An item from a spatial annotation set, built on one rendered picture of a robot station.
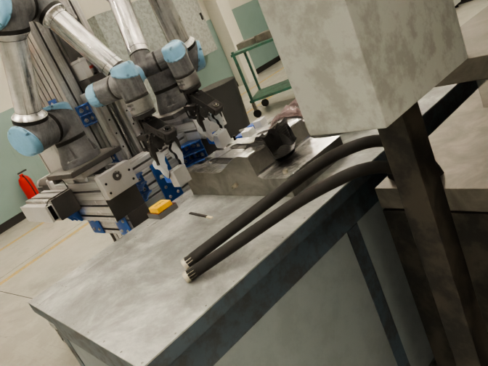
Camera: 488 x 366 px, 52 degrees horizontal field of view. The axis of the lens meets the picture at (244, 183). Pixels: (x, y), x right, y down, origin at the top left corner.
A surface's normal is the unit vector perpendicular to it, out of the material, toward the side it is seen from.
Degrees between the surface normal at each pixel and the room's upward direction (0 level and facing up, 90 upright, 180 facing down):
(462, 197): 90
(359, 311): 90
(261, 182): 90
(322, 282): 90
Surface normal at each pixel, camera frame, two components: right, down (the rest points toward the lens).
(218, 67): 0.72, -0.07
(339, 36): -0.67, 0.50
